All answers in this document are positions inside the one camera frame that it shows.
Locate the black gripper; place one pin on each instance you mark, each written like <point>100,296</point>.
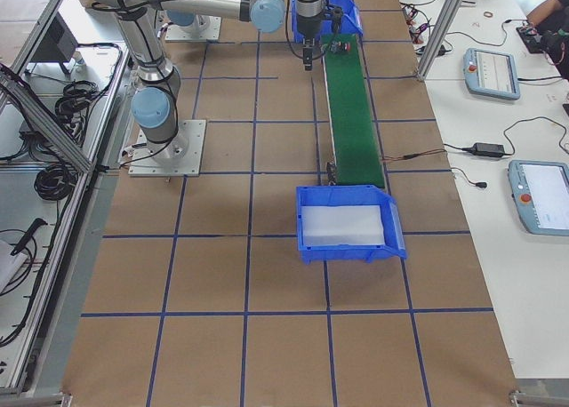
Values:
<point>307,27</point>

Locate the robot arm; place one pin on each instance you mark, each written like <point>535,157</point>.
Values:
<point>309,16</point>
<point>154,105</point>

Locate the blue left plastic bin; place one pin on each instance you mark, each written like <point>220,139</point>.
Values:
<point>351,20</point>

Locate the blue plastic bin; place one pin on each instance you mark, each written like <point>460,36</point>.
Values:
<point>352,195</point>
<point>351,20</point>

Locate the green conveyor belt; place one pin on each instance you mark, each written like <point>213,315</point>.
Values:
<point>356,154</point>

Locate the blue right plastic bin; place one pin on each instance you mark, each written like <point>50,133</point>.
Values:
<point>352,195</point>

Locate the white right foam pad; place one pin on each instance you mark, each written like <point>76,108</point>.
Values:
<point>342,225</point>

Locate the upper teach pendant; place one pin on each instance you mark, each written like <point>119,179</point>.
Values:
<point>491,74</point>

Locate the teach pendant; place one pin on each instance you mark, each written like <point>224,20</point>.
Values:
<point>540,193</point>
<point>491,74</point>

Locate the black power adapter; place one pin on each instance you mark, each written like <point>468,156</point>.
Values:
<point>488,150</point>

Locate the lower teach pendant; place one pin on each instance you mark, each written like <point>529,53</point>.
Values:
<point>540,193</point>

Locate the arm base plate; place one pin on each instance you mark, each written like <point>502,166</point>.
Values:
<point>199,29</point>
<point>182,157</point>

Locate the aluminium frame post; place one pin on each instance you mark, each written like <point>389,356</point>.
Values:
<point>444,21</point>

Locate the aluminium frame rail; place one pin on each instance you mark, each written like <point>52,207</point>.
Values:
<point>20,105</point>

